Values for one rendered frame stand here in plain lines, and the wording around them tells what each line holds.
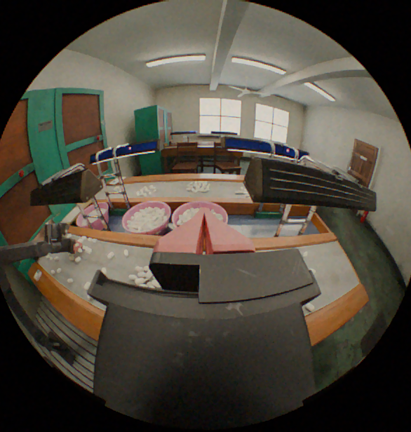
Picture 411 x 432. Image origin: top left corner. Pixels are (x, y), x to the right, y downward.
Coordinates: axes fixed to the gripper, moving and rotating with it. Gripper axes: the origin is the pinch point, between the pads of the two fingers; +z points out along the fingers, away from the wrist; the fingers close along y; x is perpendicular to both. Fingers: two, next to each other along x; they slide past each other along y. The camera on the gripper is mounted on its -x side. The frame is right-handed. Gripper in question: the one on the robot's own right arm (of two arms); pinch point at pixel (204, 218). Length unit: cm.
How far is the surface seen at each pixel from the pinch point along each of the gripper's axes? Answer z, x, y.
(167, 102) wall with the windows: 513, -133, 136
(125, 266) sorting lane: 12.1, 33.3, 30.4
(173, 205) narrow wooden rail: 54, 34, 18
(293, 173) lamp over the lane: 10.0, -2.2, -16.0
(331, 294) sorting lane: -7, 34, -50
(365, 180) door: 157, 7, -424
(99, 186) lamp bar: 15.3, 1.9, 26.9
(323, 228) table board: 33, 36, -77
